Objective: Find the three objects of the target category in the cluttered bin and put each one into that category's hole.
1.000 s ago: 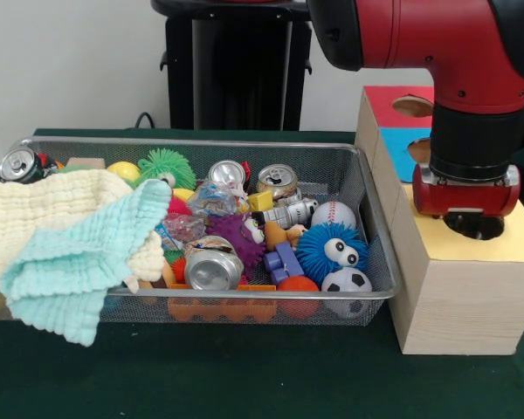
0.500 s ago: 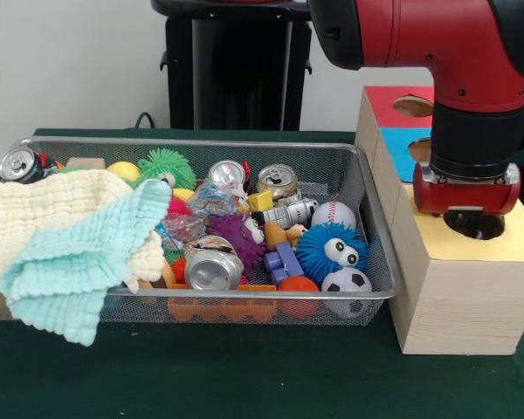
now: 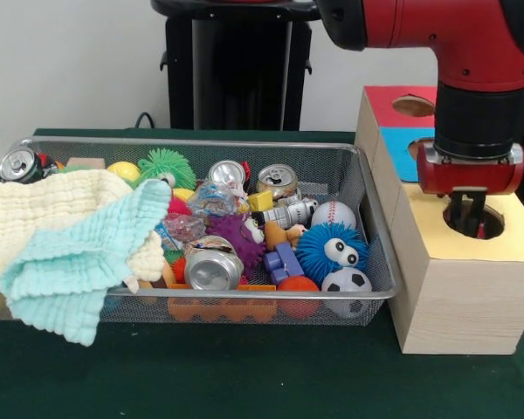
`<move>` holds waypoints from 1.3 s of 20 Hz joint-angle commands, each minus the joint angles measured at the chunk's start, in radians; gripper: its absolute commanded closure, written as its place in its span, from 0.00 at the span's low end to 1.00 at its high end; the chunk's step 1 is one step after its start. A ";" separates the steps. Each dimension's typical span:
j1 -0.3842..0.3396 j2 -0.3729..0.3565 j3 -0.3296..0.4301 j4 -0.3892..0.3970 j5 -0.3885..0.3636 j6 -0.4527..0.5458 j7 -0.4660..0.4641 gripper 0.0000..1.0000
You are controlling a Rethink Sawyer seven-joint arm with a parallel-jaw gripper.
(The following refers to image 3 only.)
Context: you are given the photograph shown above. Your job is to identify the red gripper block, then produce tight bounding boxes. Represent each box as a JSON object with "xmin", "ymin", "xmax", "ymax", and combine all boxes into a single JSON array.
[{"xmin": 416, "ymin": 141, "xmax": 524, "ymax": 239}]

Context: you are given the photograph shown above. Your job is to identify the mint waffle cloth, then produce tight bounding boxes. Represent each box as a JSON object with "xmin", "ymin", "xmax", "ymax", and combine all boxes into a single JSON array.
[{"xmin": 0, "ymin": 178, "xmax": 174, "ymax": 348}]

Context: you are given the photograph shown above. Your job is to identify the wooden box with three holes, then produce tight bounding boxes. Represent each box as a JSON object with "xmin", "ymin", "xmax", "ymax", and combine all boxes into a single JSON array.
[{"xmin": 355, "ymin": 86, "xmax": 524, "ymax": 355}]

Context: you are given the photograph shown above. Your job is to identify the clear mesh bin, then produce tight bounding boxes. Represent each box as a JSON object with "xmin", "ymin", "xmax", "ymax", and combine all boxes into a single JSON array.
[{"xmin": 0, "ymin": 135, "xmax": 403, "ymax": 327}]

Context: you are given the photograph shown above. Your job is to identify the small baseball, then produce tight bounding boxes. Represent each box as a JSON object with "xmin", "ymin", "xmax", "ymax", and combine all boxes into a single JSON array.
[{"xmin": 310, "ymin": 201, "xmax": 358, "ymax": 230}]

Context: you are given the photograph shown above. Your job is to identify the small soccer ball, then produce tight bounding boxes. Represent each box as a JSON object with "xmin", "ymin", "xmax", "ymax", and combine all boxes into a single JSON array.
[{"xmin": 321, "ymin": 266, "xmax": 373, "ymax": 317}]

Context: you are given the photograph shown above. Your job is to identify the blue spiky toy with eyes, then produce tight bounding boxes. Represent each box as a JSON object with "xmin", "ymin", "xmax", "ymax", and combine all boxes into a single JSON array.
[{"xmin": 294, "ymin": 223, "xmax": 370, "ymax": 280}]

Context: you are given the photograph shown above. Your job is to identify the orange ball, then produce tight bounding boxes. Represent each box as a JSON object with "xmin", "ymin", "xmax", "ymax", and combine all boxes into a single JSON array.
[{"xmin": 277, "ymin": 275, "xmax": 321, "ymax": 319}]

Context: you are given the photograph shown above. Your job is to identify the purple spiky ball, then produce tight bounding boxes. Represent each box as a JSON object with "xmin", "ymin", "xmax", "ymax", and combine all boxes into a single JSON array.
[{"xmin": 205, "ymin": 213, "xmax": 267, "ymax": 268}]

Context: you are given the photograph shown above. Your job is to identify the crushed silver can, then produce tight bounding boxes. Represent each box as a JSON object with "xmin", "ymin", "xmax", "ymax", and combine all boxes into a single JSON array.
[{"xmin": 183, "ymin": 235, "xmax": 245, "ymax": 292}]

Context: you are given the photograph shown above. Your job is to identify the dark green table cloth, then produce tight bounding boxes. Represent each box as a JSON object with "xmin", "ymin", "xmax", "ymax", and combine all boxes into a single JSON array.
[{"xmin": 0, "ymin": 127, "xmax": 524, "ymax": 419}]

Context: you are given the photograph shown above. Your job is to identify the green spiky ball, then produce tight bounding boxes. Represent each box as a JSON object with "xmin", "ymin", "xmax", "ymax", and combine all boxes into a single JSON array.
[{"xmin": 137, "ymin": 147, "xmax": 197, "ymax": 189}]

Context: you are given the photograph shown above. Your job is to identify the cream waffle cloth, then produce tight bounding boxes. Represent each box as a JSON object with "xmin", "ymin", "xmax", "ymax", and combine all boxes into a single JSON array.
[{"xmin": 0, "ymin": 168, "xmax": 167, "ymax": 285}]

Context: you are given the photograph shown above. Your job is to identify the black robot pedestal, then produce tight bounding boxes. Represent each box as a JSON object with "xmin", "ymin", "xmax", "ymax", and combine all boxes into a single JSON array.
[{"xmin": 150, "ymin": 0, "xmax": 328, "ymax": 131}]

